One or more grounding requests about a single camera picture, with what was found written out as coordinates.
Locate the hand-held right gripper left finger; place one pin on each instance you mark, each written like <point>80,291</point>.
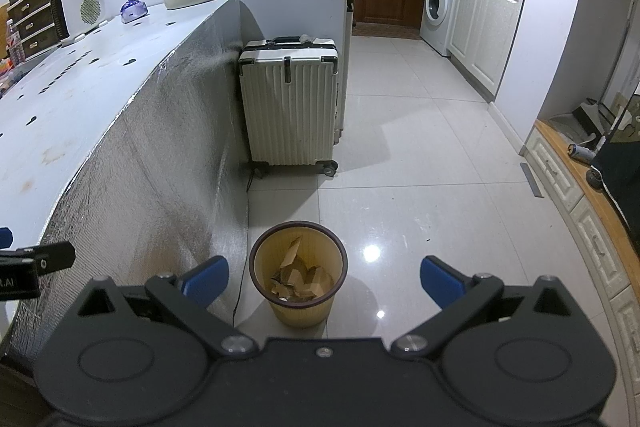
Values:
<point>207,281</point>

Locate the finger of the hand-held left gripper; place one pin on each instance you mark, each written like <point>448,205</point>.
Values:
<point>52,258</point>
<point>5,237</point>

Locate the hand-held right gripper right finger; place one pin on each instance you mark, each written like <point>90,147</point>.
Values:
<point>442,283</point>

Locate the torn brown cardboard pieces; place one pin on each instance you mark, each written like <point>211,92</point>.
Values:
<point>302,279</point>

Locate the brown-rimmed cream waste bin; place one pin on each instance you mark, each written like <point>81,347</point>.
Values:
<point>300,314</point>

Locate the low cabinet wooden top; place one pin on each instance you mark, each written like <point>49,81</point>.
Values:
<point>565,187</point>

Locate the metal can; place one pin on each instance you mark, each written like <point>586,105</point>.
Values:
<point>581,152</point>

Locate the cream ribbed suitcase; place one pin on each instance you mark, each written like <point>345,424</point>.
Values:
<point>290,107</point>

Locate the small plastic bottle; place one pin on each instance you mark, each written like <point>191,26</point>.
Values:
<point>14,42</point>

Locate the white drawer organizer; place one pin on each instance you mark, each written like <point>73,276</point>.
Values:
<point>32,24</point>

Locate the white fan heater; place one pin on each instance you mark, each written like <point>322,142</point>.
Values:
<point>80,9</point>

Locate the white kitchen cabinets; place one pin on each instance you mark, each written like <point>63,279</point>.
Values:
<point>480,32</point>

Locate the purple glass ornament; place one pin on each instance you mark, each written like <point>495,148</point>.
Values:
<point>134,11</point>

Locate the white washing machine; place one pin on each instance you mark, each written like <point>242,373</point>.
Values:
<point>439,7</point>

